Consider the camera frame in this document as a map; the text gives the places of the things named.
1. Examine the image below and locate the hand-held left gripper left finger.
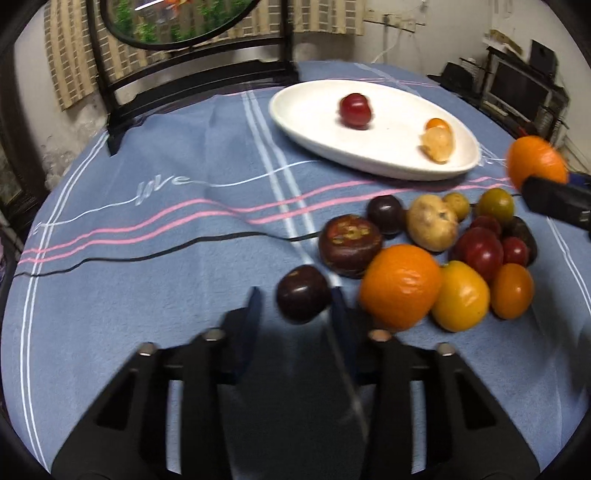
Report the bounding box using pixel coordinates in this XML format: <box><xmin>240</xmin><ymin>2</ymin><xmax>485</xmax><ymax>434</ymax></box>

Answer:
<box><xmin>51</xmin><ymin>286</ymin><xmax>264</xmax><ymax>480</ymax></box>

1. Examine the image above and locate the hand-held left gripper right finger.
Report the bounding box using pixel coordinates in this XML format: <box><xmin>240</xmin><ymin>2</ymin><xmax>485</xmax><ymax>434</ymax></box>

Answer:
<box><xmin>330</xmin><ymin>286</ymin><xmax>541</xmax><ymax>480</ymax></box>

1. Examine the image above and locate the dark purple plum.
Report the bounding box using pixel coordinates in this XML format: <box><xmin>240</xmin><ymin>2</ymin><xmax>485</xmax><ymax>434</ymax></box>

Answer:
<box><xmin>276</xmin><ymin>264</ymin><xmax>332</xmax><ymax>324</ymax></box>
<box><xmin>366</xmin><ymin>194</ymin><xmax>407</xmax><ymax>236</ymax></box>

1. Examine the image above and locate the orange mandarin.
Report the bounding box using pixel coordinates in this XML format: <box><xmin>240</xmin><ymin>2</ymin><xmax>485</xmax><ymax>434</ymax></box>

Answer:
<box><xmin>506</xmin><ymin>135</ymin><xmax>568</xmax><ymax>191</ymax></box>

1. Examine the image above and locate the green yellow tomato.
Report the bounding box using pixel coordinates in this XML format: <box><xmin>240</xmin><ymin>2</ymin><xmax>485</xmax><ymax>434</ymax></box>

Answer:
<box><xmin>475</xmin><ymin>187</ymin><xmax>515</xmax><ymax>227</ymax></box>

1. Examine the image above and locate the large orange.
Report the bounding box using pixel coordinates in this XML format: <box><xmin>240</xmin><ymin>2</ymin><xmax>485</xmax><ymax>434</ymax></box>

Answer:
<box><xmin>359</xmin><ymin>244</ymin><xmax>444</xmax><ymax>332</ymax></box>

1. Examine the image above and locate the small red cherry tomato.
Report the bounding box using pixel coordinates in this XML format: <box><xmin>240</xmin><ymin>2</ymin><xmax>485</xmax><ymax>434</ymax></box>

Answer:
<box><xmin>470</xmin><ymin>215</ymin><xmax>503</xmax><ymax>237</ymax></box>
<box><xmin>502</xmin><ymin>236</ymin><xmax>530</xmax><ymax>267</ymax></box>

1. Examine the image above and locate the large dark red tomato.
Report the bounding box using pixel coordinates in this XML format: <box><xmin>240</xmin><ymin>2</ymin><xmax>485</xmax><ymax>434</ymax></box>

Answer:
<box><xmin>450</xmin><ymin>227</ymin><xmax>505</xmax><ymax>277</ymax></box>

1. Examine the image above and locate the orange tomato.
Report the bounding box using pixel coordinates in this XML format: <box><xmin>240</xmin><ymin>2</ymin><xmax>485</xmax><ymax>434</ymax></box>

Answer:
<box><xmin>489</xmin><ymin>263</ymin><xmax>535</xmax><ymax>320</ymax></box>

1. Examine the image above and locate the white oval plate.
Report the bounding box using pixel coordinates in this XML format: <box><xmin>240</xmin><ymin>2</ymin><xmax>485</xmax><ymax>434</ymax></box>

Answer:
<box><xmin>269</xmin><ymin>79</ymin><xmax>482</xmax><ymax>182</ymax></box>

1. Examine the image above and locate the blue striped tablecloth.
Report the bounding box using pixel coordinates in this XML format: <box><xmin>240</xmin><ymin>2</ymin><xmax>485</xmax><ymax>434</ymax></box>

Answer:
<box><xmin>0</xmin><ymin>60</ymin><xmax>591</xmax><ymax>480</ymax></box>

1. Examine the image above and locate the computer monitor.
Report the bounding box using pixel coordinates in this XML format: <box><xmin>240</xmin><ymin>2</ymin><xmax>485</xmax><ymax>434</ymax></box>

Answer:
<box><xmin>482</xmin><ymin>51</ymin><xmax>555</xmax><ymax>123</ymax></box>

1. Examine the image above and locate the black speaker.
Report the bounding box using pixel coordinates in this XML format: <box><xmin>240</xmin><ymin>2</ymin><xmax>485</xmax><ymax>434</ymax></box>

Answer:
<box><xmin>529</xmin><ymin>39</ymin><xmax>557</xmax><ymax>77</ymax></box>

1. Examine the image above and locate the pale tan fruit piece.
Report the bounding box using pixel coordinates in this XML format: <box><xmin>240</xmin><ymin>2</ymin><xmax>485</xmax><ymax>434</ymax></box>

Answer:
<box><xmin>419</xmin><ymin>128</ymin><xmax>455</xmax><ymax>164</ymax></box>

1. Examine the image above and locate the black hat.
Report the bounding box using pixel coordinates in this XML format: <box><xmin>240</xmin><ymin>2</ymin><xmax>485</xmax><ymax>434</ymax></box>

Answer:
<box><xmin>438</xmin><ymin>61</ymin><xmax>477</xmax><ymax>93</ymax></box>

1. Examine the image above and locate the clear plastic bag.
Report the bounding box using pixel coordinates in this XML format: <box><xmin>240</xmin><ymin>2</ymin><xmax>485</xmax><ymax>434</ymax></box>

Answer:
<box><xmin>41</xmin><ymin>129</ymin><xmax>98</xmax><ymax>185</ymax></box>

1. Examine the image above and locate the dark framed picture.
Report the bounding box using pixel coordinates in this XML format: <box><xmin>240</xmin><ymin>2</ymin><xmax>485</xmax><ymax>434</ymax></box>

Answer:
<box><xmin>0</xmin><ymin>46</ymin><xmax>47</xmax><ymax>213</ymax></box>

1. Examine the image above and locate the round goldfish table screen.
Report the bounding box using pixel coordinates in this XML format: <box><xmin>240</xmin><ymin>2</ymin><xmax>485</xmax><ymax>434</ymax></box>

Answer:
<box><xmin>85</xmin><ymin>0</ymin><xmax>301</xmax><ymax>158</ymax></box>

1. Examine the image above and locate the beige checked curtain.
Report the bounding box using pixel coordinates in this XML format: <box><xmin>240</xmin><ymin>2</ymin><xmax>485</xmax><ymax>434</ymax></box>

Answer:
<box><xmin>44</xmin><ymin>0</ymin><xmax>365</xmax><ymax>112</ymax></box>

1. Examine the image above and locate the white power cable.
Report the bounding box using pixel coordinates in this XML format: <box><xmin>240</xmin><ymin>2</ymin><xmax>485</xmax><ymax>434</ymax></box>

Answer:
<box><xmin>372</xmin><ymin>18</ymin><xmax>393</xmax><ymax>63</ymax></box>

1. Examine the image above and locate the white wall socket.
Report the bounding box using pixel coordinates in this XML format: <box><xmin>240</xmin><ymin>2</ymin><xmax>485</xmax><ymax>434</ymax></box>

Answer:
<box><xmin>362</xmin><ymin>14</ymin><xmax>416</xmax><ymax>33</ymax></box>

